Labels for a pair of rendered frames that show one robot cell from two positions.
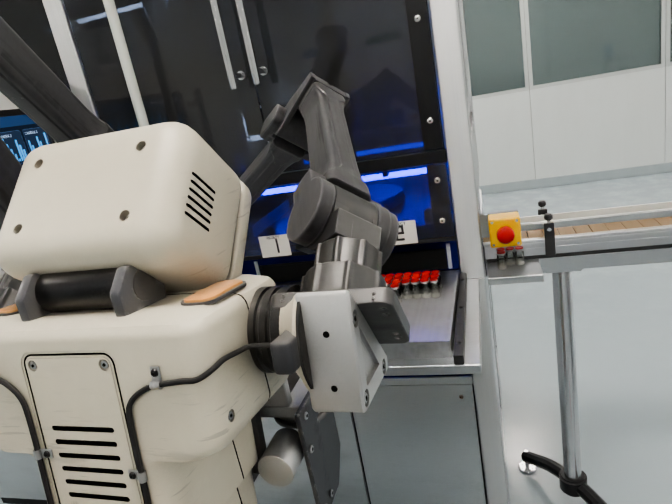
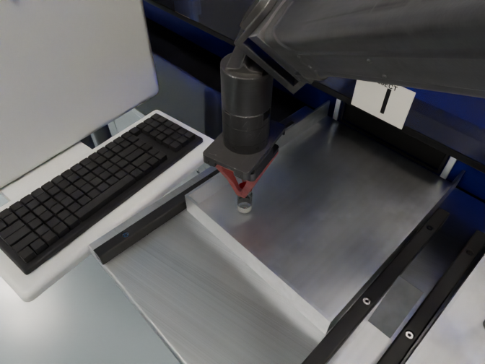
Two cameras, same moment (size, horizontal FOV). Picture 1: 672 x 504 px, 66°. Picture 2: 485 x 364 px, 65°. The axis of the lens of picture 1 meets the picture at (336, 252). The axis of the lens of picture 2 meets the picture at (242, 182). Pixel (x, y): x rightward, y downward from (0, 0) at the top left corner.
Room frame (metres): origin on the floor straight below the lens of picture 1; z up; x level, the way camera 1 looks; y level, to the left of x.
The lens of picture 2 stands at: (0.86, 0.12, 1.33)
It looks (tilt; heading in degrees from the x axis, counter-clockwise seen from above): 47 degrees down; 28
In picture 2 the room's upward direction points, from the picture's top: straight up
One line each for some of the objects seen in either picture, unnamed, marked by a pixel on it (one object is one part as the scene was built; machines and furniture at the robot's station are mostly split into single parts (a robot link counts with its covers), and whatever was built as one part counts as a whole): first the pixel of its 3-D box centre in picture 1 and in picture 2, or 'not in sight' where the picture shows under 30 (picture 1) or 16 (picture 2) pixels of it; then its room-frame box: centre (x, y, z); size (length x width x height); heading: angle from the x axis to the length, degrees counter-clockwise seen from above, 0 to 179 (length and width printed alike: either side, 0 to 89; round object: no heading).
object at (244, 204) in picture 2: not in sight; (245, 198); (1.19, 0.29, 0.90); 0.02 x 0.02 x 0.04
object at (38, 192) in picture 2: not in sight; (103, 177); (1.17, 0.58, 0.82); 0.40 x 0.14 x 0.02; 170
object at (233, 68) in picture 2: not in sight; (247, 81); (1.19, 0.29, 1.10); 0.07 x 0.06 x 0.07; 16
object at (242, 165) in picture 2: not in sight; (245, 127); (1.19, 0.28, 1.04); 0.10 x 0.07 x 0.07; 178
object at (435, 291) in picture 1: (402, 289); not in sight; (1.16, -0.14, 0.91); 0.18 x 0.02 x 0.05; 72
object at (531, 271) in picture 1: (513, 269); not in sight; (1.23, -0.44, 0.87); 0.14 x 0.13 x 0.02; 162
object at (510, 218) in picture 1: (504, 228); not in sight; (1.20, -0.41, 1.00); 0.08 x 0.07 x 0.07; 162
